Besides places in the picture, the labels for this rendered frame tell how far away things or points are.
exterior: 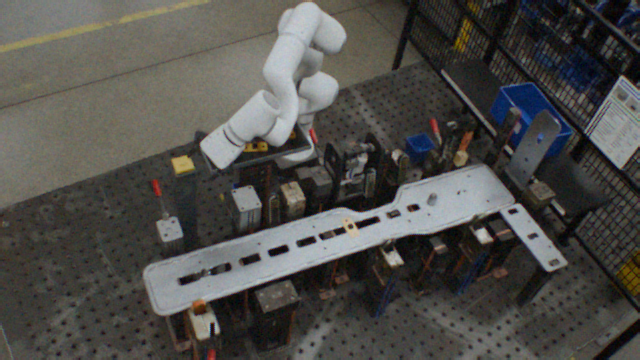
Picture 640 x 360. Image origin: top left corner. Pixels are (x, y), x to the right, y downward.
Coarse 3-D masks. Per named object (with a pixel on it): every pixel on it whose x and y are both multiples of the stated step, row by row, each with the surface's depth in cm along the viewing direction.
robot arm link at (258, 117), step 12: (264, 96) 161; (240, 108) 166; (252, 108) 161; (264, 108) 160; (276, 108) 163; (240, 120) 164; (252, 120) 162; (264, 120) 163; (276, 120) 166; (240, 132) 165; (252, 132) 165; (264, 132) 165
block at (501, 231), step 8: (488, 224) 220; (496, 224) 220; (504, 224) 221; (488, 232) 221; (496, 232) 218; (504, 232) 218; (496, 240) 218; (504, 240) 216; (496, 248) 220; (504, 248) 222; (488, 256) 226; (496, 256) 228; (480, 264) 231; (488, 264) 230; (480, 272) 233; (488, 272) 237
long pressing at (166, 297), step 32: (416, 192) 223; (448, 192) 225; (480, 192) 227; (288, 224) 206; (320, 224) 208; (384, 224) 211; (416, 224) 213; (448, 224) 215; (192, 256) 193; (224, 256) 195; (288, 256) 198; (320, 256) 199; (160, 288) 184; (192, 288) 186; (224, 288) 187
